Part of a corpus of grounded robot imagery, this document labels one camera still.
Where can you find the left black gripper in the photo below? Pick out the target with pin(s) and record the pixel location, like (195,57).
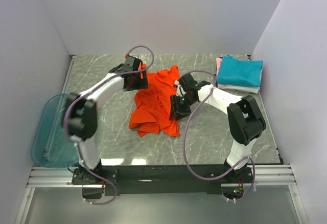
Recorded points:
(142,84)

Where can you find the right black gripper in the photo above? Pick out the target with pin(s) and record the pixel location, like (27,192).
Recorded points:
(176,108)

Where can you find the orange t-shirt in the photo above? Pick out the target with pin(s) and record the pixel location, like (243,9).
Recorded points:
(153,105)

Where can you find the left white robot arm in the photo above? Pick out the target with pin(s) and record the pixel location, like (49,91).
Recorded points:
(80,119)

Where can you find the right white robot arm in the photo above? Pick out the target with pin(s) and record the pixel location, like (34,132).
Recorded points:
(245,119)

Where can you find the folded pink t-shirt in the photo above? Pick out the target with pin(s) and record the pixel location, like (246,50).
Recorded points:
(218,64)

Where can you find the folded teal t-shirt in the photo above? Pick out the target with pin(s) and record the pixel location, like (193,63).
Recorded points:
(240,72)

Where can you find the black base bar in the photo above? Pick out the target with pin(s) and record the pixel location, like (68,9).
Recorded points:
(147,179)

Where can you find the blue plastic bin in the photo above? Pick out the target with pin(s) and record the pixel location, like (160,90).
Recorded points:
(51,147)

